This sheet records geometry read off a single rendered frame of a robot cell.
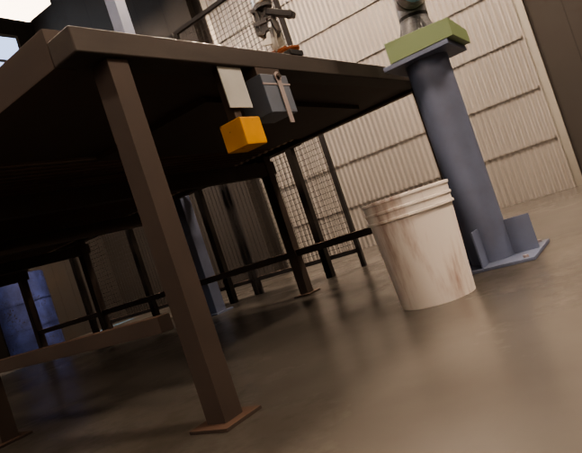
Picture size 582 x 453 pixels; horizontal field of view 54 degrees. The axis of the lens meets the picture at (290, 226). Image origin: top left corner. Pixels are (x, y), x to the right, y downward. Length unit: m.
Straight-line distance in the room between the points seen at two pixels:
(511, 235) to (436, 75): 0.69
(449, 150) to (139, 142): 1.36
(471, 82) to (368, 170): 1.29
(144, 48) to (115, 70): 0.11
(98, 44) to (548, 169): 4.55
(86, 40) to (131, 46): 0.12
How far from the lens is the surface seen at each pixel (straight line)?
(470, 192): 2.32
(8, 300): 6.93
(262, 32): 2.37
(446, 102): 2.35
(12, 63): 1.52
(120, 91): 1.36
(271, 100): 1.71
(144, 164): 1.31
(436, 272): 1.85
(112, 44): 1.39
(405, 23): 2.45
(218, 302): 4.10
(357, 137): 5.92
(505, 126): 5.49
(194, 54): 1.57
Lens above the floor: 0.35
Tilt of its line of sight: 1 degrees up
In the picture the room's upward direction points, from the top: 18 degrees counter-clockwise
